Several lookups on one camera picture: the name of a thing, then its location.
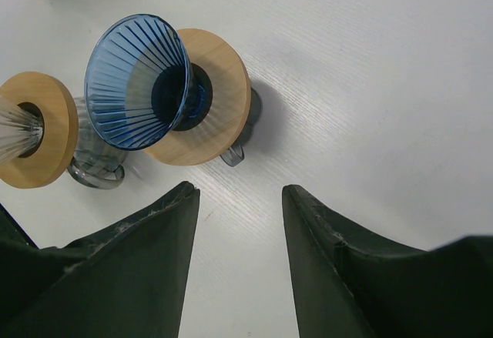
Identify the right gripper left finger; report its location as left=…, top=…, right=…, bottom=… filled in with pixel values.
left=1, top=182, right=200, bottom=337

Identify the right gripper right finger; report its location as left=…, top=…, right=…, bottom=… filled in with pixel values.
left=282, top=185, right=492, bottom=337

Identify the grey glass carafe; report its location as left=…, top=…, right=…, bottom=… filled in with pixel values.
left=67, top=97, right=127, bottom=189

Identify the grey plastic dripper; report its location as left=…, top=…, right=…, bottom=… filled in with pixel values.
left=220, top=88, right=263, bottom=167

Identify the wooden dripper ring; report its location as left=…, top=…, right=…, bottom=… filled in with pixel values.
left=143, top=28, right=252, bottom=166
left=0, top=72, right=80, bottom=189

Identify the blue plastic dripper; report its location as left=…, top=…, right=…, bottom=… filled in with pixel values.
left=84, top=14, right=213, bottom=151

